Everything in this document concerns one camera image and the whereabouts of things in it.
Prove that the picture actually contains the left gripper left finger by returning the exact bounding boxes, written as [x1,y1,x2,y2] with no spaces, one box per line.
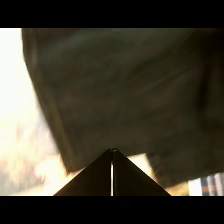
[54,148,113,197]

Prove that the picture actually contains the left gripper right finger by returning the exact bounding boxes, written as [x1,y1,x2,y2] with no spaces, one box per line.
[112,148,171,197]

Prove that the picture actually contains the black trousers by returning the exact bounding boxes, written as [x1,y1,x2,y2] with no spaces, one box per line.
[21,27,224,188]

